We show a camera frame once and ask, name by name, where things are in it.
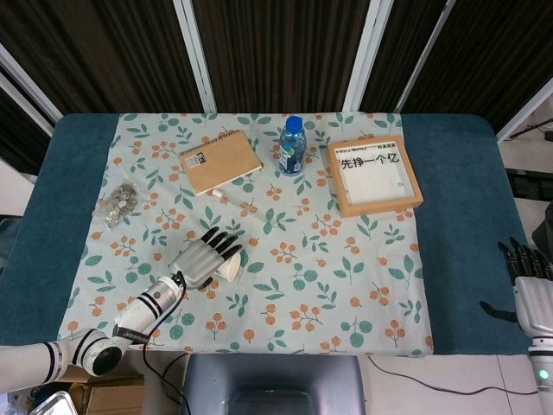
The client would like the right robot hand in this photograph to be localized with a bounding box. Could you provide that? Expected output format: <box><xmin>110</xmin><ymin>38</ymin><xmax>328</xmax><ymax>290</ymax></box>
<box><xmin>480</xmin><ymin>236</ymin><xmax>553</xmax><ymax>342</ymax></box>

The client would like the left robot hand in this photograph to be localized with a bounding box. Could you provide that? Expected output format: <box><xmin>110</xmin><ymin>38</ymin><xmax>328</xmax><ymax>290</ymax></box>
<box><xmin>167</xmin><ymin>226</ymin><xmax>244</xmax><ymax>291</ymax></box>

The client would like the white paper cup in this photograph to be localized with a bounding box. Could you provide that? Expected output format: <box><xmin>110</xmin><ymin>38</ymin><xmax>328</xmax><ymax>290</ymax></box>
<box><xmin>211</xmin><ymin>252</ymin><xmax>243</xmax><ymax>284</ymax></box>

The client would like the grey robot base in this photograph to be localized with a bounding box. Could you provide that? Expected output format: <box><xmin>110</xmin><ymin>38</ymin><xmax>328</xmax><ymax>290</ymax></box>
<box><xmin>181</xmin><ymin>353</ymin><xmax>367</xmax><ymax>415</ymax></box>

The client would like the clear glass test tube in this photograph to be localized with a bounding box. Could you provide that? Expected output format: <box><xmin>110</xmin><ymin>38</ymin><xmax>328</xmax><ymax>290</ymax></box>
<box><xmin>211</xmin><ymin>188</ymin><xmax>280</xmax><ymax>230</ymax></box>

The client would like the clear bag of coins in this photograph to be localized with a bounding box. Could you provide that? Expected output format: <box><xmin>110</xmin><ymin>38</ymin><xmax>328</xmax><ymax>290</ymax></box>
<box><xmin>92</xmin><ymin>180</ymin><xmax>142</xmax><ymax>227</ymax></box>

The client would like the kraft spiral notebook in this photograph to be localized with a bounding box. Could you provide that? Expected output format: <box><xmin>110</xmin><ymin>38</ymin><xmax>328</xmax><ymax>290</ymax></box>
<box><xmin>179</xmin><ymin>131</ymin><xmax>264</xmax><ymax>197</ymax></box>

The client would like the floral orange berry tablecloth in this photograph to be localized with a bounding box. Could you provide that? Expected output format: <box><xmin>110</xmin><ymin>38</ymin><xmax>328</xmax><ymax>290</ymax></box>
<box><xmin>58</xmin><ymin>111</ymin><xmax>435</xmax><ymax>359</ymax></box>

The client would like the blue drink bottle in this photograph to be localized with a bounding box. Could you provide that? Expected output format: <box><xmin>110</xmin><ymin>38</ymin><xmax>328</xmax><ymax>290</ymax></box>
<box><xmin>277</xmin><ymin>115</ymin><xmax>307</xmax><ymax>177</ymax></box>

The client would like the brown cardboard box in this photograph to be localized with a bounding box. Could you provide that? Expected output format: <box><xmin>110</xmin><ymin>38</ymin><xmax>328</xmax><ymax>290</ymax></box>
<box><xmin>55</xmin><ymin>373</ymin><xmax>146</xmax><ymax>415</ymax></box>

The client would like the silver metal tray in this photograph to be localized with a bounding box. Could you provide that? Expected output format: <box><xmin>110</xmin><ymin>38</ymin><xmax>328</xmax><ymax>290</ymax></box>
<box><xmin>0</xmin><ymin>391</ymin><xmax>86</xmax><ymax>415</ymax></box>

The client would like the dark folding partition screen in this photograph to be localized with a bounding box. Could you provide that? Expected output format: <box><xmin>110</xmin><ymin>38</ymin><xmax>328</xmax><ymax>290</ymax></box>
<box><xmin>0</xmin><ymin>0</ymin><xmax>553</xmax><ymax>174</ymax></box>

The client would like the black floor cable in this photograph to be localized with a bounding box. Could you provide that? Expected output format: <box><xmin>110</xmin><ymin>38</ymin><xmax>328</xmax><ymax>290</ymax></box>
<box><xmin>366</xmin><ymin>356</ymin><xmax>541</xmax><ymax>397</ymax></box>
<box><xmin>142</xmin><ymin>343</ymin><xmax>194</xmax><ymax>415</ymax></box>

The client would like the wooden shadow box frame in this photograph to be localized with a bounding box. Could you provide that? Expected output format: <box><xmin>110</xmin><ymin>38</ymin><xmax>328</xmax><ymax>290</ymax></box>
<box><xmin>326</xmin><ymin>138</ymin><xmax>424</xmax><ymax>219</ymax></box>

